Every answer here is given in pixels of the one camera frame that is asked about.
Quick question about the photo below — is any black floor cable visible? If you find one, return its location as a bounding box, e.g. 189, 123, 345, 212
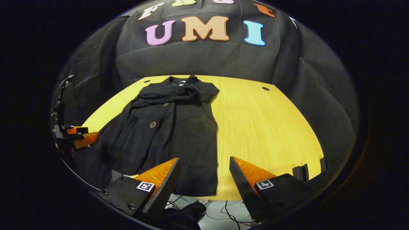
224, 201, 241, 230

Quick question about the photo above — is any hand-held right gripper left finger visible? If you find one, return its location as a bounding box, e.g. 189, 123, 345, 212
96, 157, 181, 219

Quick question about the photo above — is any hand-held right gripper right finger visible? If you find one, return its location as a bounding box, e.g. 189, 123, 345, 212
229, 156, 317, 223

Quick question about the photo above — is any black backdrop cloth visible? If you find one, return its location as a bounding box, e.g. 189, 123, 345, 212
53, 0, 360, 179

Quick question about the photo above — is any person's dark clothing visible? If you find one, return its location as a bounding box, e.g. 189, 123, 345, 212
153, 201, 206, 230

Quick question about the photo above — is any red floor cable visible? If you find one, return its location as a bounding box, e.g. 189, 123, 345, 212
220, 200, 253, 228

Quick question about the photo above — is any black buttoned garment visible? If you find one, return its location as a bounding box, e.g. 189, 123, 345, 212
75, 75, 221, 197

